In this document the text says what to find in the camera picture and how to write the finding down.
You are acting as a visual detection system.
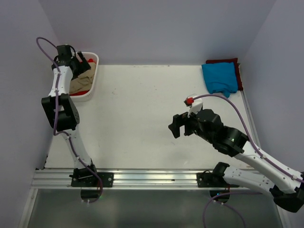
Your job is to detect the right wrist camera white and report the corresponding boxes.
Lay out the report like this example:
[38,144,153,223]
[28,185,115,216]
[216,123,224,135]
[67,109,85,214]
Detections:
[184,94,203,118]

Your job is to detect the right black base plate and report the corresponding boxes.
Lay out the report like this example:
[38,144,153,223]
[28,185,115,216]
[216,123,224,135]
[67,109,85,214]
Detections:
[196,171,239,188]

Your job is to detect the white plastic laundry basket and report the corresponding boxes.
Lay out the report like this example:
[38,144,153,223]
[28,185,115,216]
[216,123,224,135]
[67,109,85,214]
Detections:
[69,52,99,103]

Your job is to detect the beige polo shirt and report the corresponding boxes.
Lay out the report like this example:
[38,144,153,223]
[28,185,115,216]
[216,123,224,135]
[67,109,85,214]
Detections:
[69,62,97,94]

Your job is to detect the folded dark red t shirt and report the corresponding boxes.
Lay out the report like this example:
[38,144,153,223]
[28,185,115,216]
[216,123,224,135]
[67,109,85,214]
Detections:
[205,57,244,91]

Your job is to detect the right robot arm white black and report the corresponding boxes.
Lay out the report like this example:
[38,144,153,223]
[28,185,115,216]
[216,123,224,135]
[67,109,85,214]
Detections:
[168,109,304,213]

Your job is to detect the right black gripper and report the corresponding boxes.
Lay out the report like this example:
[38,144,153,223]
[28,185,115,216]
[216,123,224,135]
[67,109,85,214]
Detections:
[168,106,214,144]

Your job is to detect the red t shirt in basket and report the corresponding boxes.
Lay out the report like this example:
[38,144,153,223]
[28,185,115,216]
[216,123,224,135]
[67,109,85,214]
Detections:
[69,57,96,97]

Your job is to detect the folded blue t shirt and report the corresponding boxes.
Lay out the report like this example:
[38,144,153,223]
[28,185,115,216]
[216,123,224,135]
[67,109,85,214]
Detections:
[201,62,238,98]

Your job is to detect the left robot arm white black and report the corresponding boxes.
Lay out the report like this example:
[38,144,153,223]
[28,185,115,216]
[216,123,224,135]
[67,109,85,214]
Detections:
[41,45,101,187]

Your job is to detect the aluminium mounting rail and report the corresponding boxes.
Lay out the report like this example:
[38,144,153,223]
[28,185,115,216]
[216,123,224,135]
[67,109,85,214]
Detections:
[30,168,276,190]

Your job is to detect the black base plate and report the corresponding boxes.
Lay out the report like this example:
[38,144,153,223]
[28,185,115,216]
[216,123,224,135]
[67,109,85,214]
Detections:
[196,171,239,188]
[69,168,114,188]

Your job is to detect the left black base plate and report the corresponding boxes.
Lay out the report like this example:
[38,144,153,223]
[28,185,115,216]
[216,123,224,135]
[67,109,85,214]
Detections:
[69,168,114,188]

